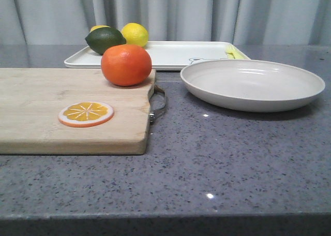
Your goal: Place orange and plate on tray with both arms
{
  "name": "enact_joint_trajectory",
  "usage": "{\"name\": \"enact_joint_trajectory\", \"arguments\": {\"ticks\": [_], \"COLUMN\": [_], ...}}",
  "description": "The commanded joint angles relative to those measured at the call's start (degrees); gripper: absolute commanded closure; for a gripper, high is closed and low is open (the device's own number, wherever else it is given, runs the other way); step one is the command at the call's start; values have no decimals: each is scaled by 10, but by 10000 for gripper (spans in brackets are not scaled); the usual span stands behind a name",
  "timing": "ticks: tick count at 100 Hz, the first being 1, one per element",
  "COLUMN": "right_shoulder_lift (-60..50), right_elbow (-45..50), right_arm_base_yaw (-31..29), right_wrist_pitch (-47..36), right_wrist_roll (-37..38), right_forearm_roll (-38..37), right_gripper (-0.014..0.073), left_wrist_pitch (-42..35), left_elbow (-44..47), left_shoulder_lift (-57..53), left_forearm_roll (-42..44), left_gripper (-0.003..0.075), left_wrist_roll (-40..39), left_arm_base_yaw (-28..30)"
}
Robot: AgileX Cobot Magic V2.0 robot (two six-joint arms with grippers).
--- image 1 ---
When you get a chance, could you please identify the orange fruit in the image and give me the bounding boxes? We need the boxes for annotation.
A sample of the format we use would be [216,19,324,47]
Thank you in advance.
[101,45,152,86]

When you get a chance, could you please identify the beige round plate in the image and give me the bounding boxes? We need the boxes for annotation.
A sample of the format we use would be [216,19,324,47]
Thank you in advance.
[180,60,325,112]

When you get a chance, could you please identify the white bear-print tray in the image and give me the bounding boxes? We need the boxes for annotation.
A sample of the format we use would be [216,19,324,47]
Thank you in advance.
[64,41,251,71]

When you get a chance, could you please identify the orange slice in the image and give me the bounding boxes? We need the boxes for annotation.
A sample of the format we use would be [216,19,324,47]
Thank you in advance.
[58,101,114,128]

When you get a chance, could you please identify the front yellow lemon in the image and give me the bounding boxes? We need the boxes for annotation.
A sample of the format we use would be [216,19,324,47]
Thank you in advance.
[121,23,149,47]

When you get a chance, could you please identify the yellow lemon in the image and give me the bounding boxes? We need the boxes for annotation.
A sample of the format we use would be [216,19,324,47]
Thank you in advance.
[121,23,149,47]
[90,25,109,32]

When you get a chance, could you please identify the yellow utensil left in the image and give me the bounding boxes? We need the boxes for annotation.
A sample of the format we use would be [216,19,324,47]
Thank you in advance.
[225,46,236,59]

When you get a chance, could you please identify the yellow utensil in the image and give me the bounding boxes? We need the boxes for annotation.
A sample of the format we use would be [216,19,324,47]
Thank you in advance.
[230,45,250,60]
[225,46,236,59]

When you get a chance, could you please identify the yellow utensil right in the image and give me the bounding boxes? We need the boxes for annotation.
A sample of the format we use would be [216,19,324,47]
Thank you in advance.
[230,45,250,60]

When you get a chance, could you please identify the green lime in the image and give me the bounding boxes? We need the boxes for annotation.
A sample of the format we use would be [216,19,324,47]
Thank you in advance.
[85,27,126,55]

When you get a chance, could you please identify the rear yellow lemon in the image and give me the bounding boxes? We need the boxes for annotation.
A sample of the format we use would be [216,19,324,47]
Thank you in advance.
[90,25,109,32]

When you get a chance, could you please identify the wooden cutting board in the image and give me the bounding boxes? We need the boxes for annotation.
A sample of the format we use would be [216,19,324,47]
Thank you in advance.
[1,68,156,155]

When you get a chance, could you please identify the grey curtain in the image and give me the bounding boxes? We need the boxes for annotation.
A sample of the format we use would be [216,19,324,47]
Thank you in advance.
[1,0,330,45]

